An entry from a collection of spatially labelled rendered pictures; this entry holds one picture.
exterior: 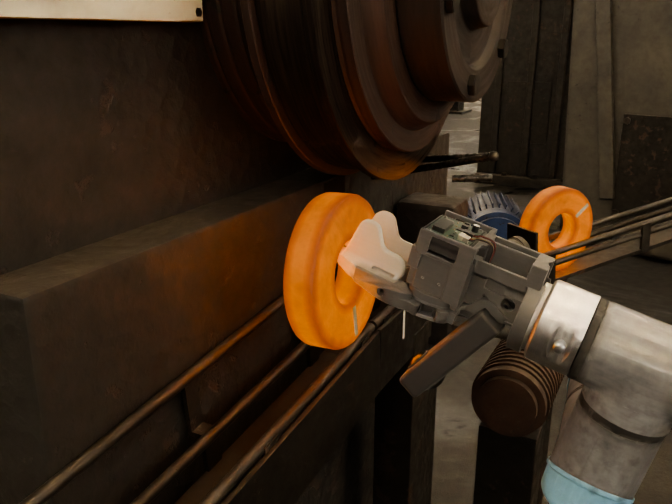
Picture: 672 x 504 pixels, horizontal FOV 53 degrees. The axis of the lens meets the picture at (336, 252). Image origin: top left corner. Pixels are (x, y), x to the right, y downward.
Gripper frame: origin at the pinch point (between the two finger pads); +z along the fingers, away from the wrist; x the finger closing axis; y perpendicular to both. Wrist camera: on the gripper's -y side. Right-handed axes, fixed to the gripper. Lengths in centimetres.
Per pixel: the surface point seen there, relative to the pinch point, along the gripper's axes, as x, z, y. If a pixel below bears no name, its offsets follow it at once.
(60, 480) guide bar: 28.0, 6.0, -13.6
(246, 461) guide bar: 15.2, -2.8, -15.1
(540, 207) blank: -63, -10, -6
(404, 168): -20.0, 2.0, 4.5
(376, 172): -11.5, 2.3, 5.5
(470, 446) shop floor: -98, -11, -84
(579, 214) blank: -71, -16, -7
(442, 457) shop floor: -90, -7, -86
